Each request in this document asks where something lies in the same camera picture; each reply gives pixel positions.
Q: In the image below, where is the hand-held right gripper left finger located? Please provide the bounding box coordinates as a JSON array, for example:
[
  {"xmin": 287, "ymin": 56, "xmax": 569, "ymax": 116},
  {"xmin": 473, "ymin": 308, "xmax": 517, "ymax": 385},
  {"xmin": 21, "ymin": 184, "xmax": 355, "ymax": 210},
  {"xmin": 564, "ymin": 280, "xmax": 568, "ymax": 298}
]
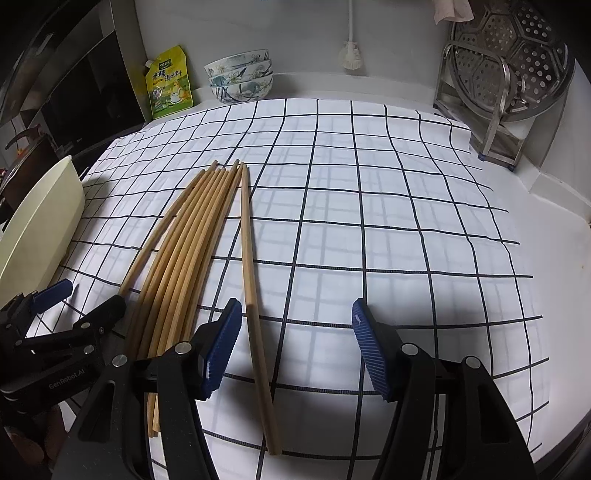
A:
[{"xmin": 69, "ymin": 298, "xmax": 243, "ymax": 480}]

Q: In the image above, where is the white dish brush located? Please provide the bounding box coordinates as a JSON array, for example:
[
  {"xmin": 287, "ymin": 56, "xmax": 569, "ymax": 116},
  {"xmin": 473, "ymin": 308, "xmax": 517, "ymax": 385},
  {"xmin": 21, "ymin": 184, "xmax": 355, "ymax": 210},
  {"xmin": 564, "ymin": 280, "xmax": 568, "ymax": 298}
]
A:
[{"xmin": 338, "ymin": 0, "xmax": 362, "ymax": 71}]

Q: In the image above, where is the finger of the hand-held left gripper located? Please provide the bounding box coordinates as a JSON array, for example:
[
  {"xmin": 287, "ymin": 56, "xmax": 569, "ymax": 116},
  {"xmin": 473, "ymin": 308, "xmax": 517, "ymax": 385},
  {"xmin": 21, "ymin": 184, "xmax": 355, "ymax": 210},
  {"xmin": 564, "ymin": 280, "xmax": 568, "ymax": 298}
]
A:
[
  {"xmin": 18, "ymin": 294, "xmax": 126, "ymax": 358},
  {"xmin": 0, "ymin": 279, "xmax": 74, "ymax": 344}
]

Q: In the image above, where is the perforated steel steamer plate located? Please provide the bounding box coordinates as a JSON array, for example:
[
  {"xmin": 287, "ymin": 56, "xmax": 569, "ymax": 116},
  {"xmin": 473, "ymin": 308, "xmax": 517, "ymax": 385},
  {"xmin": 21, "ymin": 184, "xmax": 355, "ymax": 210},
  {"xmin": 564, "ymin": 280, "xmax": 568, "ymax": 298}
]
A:
[{"xmin": 450, "ymin": 0, "xmax": 575, "ymax": 123}]

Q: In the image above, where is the person's left hand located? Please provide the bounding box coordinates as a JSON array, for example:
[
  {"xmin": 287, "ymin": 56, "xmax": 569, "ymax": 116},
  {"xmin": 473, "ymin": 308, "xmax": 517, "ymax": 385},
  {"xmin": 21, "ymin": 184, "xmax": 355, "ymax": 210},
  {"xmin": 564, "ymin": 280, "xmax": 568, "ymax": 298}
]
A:
[{"xmin": 0, "ymin": 408, "xmax": 65, "ymax": 480}]

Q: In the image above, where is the cream plastic basin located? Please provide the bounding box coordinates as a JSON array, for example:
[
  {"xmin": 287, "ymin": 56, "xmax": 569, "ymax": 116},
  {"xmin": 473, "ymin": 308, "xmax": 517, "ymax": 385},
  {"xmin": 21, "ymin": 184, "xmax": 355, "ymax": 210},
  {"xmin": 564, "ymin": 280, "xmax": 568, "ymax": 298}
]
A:
[{"xmin": 0, "ymin": 156, "xmax": 87, "ymax": 296}]

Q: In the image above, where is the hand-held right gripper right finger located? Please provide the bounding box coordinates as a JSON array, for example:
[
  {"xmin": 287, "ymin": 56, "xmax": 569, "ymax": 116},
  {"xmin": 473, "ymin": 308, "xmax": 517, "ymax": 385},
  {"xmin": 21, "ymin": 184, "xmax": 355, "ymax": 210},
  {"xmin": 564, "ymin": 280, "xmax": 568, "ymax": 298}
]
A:
[{"xmin": 352, "ymin": 298, "xmax": 539, "ymax": 480}]

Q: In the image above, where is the steel dish rack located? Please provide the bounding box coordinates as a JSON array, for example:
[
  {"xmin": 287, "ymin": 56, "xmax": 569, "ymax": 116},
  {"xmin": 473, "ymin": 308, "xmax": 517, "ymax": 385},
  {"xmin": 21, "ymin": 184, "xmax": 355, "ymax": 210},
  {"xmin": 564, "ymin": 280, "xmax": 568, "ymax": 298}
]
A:
[{"xmin": 433, "ymin": 41, "xmax": 527, "ymax": 169}]

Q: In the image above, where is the pink hanging cloth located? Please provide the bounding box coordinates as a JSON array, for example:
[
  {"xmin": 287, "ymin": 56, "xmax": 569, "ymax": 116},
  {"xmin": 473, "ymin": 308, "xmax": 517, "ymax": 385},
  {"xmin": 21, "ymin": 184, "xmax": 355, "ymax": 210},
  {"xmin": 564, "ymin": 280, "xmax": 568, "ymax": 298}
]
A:
[{"xmin": 431, "ymin": 0, "xmax": 475, "ymax": 25}]

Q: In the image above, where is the dark cooking pot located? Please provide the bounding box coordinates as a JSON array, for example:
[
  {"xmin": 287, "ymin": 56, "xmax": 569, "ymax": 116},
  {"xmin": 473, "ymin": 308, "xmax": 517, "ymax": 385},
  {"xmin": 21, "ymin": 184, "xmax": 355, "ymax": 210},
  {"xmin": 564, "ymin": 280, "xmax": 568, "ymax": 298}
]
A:
[{"xmin": 0, "ymin": 129, "xmax": 61, "ymax": 222}]

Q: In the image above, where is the wooden chopstick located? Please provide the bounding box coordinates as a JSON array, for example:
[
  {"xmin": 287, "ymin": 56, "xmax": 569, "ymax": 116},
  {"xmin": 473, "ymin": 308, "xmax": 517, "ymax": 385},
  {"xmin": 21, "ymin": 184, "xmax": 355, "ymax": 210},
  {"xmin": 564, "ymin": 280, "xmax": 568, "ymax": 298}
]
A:
[{"xmin": 239, "ymin": 162, "xmax": 283, "ymax": 456}]

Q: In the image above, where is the white black-grid cloth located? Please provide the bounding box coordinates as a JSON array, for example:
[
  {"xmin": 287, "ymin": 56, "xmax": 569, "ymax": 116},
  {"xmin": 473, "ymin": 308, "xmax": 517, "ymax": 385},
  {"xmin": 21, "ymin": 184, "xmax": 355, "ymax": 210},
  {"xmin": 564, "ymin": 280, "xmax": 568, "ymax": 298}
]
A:
[{"xmin": 25, "ymin": 98, "xmax": 552, "ymax": 480}]

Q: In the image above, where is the floral ceramic bowl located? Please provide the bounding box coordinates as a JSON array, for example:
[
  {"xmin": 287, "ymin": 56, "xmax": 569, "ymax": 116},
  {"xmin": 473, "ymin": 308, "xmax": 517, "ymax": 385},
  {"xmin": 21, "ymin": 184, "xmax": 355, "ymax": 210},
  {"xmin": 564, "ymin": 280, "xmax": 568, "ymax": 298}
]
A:
[
  {"xmin": 210, "ymin": 76, "xmax": 274, "ymax": 103},
  {"xmin": 208, "ymin": 69, "xmax": 273, "ymax": 89},
  {"xmin": 204, "ymin": 49, "xmax": 271, "ymax": 77}
]

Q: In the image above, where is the yellow green seasoning pouch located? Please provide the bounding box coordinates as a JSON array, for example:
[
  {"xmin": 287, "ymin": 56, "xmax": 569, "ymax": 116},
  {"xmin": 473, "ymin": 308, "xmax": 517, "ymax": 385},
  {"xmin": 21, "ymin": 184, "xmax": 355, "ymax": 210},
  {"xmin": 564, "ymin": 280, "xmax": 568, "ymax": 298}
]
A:
[{"xmin": 139, "ymin": 45, "xmax": 195, "ymax": 121}]

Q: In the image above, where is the black range hood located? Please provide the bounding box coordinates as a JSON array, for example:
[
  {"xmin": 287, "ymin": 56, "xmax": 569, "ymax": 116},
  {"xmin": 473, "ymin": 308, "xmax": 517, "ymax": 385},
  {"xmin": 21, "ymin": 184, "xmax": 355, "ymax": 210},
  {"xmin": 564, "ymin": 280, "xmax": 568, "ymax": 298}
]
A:
[{"xmin": 0, "ymin": 0, "xmax": 148, "ymax": 155}]

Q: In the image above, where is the bundle of wooden chopsticks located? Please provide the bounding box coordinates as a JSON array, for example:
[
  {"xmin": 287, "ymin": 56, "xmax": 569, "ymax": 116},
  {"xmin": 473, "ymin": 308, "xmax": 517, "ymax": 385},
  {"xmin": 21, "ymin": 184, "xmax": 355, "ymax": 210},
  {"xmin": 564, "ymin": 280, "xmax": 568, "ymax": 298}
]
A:
[{"xmin": 119, "ymin": 159, "xmax": 243, "ymax": 438}]

